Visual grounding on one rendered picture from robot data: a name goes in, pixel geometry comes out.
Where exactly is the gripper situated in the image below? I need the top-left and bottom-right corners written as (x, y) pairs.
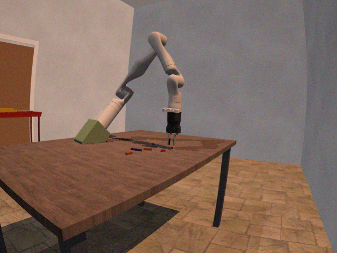
top-left (162, 102), bottom-right (182, 145)

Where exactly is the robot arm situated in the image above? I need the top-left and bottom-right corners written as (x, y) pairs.
top-left (95, 32), bottom-right (184, 129)

